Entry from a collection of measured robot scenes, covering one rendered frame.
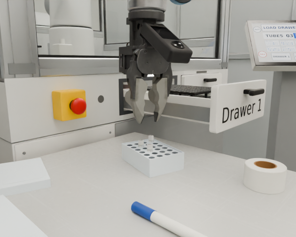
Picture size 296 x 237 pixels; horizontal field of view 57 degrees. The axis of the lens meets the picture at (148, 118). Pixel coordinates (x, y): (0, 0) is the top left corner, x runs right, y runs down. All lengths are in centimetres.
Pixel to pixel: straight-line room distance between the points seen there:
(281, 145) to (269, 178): 120
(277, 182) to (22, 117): 55
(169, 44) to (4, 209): 33
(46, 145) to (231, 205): 47
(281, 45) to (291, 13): 87
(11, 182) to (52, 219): 13
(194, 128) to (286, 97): 65
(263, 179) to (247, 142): 206
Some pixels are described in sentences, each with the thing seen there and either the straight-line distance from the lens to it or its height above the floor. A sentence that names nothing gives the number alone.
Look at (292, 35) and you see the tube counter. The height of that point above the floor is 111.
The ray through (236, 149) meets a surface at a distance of 262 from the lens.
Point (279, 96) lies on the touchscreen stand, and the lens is 164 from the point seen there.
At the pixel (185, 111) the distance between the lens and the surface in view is 70.
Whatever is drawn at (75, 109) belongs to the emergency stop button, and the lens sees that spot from 67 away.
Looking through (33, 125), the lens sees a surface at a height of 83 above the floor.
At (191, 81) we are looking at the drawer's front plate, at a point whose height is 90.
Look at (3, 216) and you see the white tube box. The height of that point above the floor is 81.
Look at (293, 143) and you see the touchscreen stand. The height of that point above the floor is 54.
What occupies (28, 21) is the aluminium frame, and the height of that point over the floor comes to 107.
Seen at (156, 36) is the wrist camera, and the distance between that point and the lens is 49.
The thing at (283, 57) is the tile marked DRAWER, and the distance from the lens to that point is 154.
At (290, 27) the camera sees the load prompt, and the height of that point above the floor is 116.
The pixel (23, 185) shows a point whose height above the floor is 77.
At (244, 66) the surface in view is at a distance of 249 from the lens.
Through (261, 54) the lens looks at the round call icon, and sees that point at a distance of 152.
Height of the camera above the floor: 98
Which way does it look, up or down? 12 degrees down
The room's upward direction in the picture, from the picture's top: straight up
